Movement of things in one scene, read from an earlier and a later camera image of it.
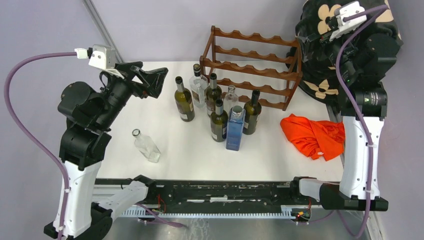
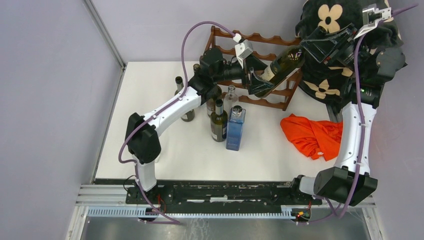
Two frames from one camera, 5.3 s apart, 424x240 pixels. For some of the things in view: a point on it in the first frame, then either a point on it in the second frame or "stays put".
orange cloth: [314, 138] stays put
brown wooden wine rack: [267, 70] stays put
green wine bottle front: [219, 122] stays put
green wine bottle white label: [252, 110] to [276, 71]
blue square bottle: [236, 118] stays put
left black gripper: [154, 78] to [255, 85]
